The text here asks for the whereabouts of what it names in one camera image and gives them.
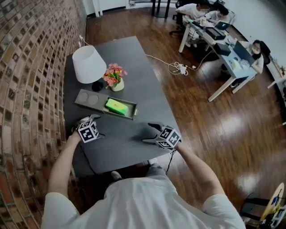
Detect yellow round table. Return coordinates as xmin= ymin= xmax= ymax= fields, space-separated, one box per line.
xmin=260 ymin=182 xmax=286 ymax=224

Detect small black box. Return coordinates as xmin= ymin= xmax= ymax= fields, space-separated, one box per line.
xmin=214 ymin=42 xmax=232 ymax=56

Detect person's left forearm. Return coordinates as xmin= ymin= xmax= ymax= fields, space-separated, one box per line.
xmin=48 ymin=131 xmax=82 ymax=199

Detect black office chair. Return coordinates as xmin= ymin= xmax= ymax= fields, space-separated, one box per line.
xmin=260 ymin=41 xmax=272 ymax=65
xmin=169 ymin=12 xmax=186 ymax=35

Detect long white desk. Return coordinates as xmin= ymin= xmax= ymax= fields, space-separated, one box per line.
xmin=178 ymin=21 xmax=259 ymax=102

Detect person's white t-shirt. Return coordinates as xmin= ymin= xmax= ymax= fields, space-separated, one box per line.
xmin=41 ymin=174 xmax=246 ymax=229

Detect black leg table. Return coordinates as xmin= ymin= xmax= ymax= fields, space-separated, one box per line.
xmin=151 ymin=0 xmax=172 ymax=18

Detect open laptop with glowing logo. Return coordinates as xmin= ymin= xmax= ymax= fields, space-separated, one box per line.
xmin=215 ymin=20 xmax=231 ymax=31

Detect white shade table lamp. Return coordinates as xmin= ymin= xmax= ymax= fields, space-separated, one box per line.
xmin=72 ymin=45 xmax=107 ymax=92

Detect small white desk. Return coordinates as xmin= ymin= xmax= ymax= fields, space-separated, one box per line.
xmin=267 ymin=77 xmax=286 ymax=89

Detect person's right forearm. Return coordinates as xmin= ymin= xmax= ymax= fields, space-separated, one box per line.
xmin=175 ymin=143 xmax=225 ymax=212

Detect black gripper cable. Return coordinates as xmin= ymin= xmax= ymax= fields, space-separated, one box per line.
xmin=79 ymin=145 xmax=99 ymax=175
xmin=165 ymin=149 xmax=177 ymax=176

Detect gray sliding drawer tray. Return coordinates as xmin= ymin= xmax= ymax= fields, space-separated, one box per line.
xmin=101 ymin=96 xmax=138 ymax=121

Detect dark open laptop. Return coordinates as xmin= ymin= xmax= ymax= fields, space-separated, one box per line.
xmin=232 ymin=41 xmax=255 ymax=67

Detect white floor cable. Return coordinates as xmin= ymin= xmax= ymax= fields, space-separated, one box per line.
xmin=145 ymin=50 xmax=214 ymax=76

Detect white power strip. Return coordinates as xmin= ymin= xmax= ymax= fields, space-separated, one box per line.
xmin=178 ymin=64 xmax=189 ymax=76

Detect pink flower bouquet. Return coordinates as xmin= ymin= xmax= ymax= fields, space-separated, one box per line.
xmin=102 ymin=63 xmax=128 ymax=89

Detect black metal stool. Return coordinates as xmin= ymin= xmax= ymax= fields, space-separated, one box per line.
xmin=240 ymin=192 xmax=271 ymax=222

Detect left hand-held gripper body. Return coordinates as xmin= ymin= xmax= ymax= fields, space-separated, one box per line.
xmin=71 ymin=115 xmax=101 ymax=144

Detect cream flower vase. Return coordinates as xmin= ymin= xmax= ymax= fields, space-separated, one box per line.
xmin=110 ymin=77 xmax=125 ymax=92

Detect long black case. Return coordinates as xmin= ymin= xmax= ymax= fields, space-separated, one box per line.
xmin=205 ymin=27 xmax=226 ymax=41

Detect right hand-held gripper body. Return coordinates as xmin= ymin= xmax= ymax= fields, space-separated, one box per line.
xmin=155 ymin=125 xmax=182 ymax=150

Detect green and white box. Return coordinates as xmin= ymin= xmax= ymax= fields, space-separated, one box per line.
xmin=105 ymin=98 xmax=130 ymax=116

